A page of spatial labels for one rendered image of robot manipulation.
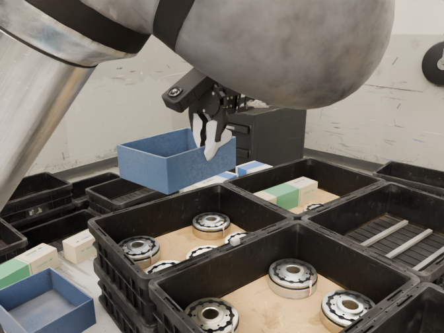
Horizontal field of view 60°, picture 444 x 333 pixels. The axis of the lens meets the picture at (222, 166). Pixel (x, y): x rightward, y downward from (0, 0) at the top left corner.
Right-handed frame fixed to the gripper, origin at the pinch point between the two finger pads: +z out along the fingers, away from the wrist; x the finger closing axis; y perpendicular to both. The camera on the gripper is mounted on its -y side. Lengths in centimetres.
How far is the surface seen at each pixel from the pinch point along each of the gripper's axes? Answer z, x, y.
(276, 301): 26.7, -19.3, 4.4
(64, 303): 45, 26, -19
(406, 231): 26, -28, 53
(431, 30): -18, 57, 325
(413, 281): 14.2, -39.5, 14.5
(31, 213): 77, 124, 11
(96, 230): 21.2, 17.7, -13.9
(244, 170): 39, 43, 70
